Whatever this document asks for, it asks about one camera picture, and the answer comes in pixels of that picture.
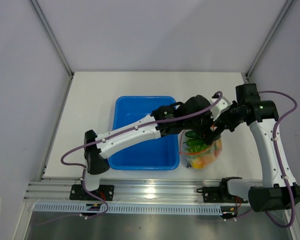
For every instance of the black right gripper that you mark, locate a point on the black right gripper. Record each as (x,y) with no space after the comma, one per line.
(229,126)

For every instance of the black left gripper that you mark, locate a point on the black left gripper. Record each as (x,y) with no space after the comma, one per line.
(206,133)

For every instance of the dark green cucumber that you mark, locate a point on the dark green cucumber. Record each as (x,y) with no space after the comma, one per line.
(191,134)

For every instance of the green grape bunch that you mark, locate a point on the green grape bunch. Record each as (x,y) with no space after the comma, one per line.
(195,149)

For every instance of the clear zip top bag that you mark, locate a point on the clear zip top bag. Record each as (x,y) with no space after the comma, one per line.
(216,145)

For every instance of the green chili pepper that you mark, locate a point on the green chili pepper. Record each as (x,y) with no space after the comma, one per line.
(195,142)

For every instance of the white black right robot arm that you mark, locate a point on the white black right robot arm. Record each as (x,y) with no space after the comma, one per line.
(279,190)

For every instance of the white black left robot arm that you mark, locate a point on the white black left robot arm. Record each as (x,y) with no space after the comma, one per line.
(145,135)

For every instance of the blue plastic tray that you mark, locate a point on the blue plastic tray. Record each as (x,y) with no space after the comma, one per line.
(158,154)

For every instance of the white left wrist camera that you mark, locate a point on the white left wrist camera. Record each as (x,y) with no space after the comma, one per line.
(222,106)

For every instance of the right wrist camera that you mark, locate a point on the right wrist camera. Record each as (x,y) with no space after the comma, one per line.
(247,93)

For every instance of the aluminium mounting rail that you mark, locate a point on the aluminium mounting rail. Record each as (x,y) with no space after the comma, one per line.
(144,191)

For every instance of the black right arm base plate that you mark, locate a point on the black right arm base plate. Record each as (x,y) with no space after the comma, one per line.
(214,194)

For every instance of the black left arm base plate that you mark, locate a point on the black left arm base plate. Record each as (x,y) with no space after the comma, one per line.
(105,192)

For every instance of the white slotted cable duct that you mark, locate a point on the white slotted cable duct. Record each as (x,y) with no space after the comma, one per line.
(122,208)

